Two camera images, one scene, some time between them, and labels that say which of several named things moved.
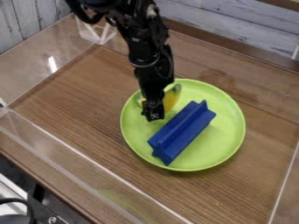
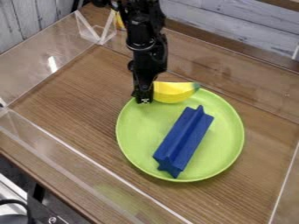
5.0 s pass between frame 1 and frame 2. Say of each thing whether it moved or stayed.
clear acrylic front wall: stayed
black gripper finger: moved
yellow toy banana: moved
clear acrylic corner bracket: stayed
